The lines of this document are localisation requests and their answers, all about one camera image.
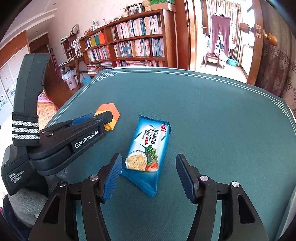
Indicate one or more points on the right gripper own black-blue left finger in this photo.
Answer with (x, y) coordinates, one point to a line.
(57, 220)

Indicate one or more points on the small side wooden shelf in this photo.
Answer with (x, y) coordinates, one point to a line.
(72, 47)

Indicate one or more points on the wooden door with knob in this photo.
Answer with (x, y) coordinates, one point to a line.
(259, 36)

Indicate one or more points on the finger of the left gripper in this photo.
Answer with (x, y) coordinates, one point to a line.
(90, 137)
(72, 128)

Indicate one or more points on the patterned purple white curtain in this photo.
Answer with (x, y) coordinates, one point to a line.
(277, 66)

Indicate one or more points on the pink trousers hanging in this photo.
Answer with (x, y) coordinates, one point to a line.
(221, 24)

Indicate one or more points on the right gripper own black-blue right finger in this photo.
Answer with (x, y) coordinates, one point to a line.
(239, 218)

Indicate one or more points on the stacked boxes on shelf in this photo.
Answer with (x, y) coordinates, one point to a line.
(155, 5)

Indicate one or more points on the wooden bookshelf with books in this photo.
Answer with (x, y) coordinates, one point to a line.
(144, 39)

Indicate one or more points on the orange hexagonal block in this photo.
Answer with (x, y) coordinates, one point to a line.
(110, 111)

